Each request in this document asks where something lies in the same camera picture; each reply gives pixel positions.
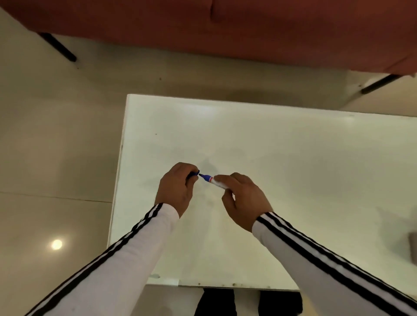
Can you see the person's right hand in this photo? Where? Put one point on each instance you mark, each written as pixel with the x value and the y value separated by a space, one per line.
pixel 247 203

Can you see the black sofa leg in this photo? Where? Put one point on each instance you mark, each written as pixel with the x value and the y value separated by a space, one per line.
pixel 58 47
pixel 380 84

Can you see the person's right forearm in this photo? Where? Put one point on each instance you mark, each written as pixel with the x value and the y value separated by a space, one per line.
pixel 325 267

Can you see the person's left leg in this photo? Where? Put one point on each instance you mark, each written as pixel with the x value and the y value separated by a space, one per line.
pixel 216 302

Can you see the orange sofa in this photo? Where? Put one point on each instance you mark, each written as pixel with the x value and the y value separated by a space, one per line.
pixel 228 26

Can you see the person's left fingers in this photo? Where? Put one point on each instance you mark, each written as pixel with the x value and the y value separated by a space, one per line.
pixel 191 182

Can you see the blue marker cap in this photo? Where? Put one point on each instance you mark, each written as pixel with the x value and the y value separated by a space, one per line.
pixel 192 174

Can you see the person's left forearm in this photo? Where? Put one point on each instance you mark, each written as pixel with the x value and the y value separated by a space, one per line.
pixel 120 263

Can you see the white marker with blue tip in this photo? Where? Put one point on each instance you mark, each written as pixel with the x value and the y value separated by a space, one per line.
pixel 215 181

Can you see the person's right thumb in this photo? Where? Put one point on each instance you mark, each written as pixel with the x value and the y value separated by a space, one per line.
pixel 228 201

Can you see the grey eraser block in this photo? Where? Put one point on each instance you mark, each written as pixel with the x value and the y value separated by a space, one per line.
pixel 413 244

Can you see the person's left hand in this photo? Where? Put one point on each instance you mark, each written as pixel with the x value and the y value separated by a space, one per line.
pixel 172 188

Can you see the white whiteboard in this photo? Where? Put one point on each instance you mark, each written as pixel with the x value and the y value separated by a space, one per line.
pixel 277 156

